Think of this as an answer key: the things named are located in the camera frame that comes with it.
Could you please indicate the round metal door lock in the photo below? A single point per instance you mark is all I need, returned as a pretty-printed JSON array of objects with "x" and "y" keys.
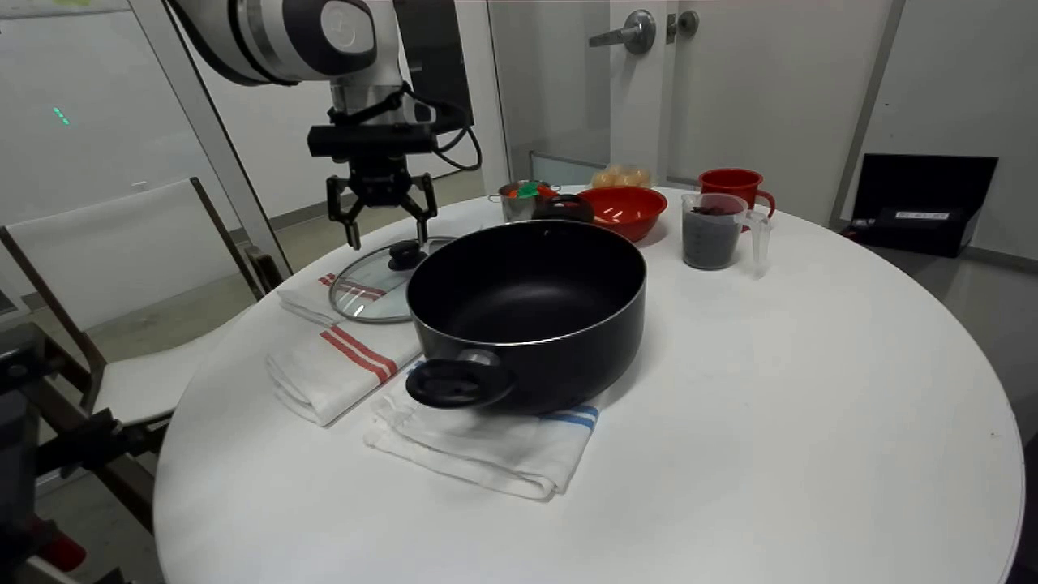
[{"x": 681, "y": 24}]

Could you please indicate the glass lid with black knob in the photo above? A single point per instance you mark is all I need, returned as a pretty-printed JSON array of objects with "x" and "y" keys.
[{"x": 375, "y": 293}]

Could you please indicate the yellowish bread-like item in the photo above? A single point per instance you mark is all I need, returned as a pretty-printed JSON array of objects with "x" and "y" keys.
[{"x": 621, "y": 177}]

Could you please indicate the open black case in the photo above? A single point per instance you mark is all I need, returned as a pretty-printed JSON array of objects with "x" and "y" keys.
[{"x": 920, "y": 181}]

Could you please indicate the grey partition frame post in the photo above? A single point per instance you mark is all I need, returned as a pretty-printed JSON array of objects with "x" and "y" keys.
[{"x": 206, "y": 130}]

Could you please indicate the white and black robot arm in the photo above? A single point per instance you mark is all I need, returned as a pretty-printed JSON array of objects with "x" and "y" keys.
[{"x": 270, "y": 32}]

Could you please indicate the blue-striped white towel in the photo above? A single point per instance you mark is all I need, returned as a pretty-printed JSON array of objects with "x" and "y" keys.
[{"x": 487, "y": 448}]

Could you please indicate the black cooking pot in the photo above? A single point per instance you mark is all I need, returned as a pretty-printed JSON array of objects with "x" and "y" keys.
[{"x": 539, "y": 346}]

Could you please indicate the black camera stand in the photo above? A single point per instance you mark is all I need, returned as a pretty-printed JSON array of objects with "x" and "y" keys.
[{"x": 77, "y": 442}]

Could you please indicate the glass measuring cup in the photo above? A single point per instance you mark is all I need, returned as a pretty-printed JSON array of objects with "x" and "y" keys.
[{"x": 713, "y": 242}]

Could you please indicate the flat red-striped white towel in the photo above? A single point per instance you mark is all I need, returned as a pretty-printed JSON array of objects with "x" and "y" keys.
[{"x": 310, "y": 300}]

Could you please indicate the small clear plastic cup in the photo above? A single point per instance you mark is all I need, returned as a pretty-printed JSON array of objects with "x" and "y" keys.
[{"x": 765, "y": 243}]

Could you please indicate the folded red-striped white towel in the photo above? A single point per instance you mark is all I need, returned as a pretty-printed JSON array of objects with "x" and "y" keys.
[{"x": 326, "y": 378}]

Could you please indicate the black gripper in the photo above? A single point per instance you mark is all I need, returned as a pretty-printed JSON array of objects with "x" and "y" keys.
[{"x": 381, "y": 181}]

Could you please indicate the red bowl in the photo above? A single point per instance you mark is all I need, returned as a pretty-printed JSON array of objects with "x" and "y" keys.
[{"x": 636, "y": 214}]

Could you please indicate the red cup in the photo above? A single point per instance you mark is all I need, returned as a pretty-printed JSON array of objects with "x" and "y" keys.
[{"x": 734, "y": 181}]

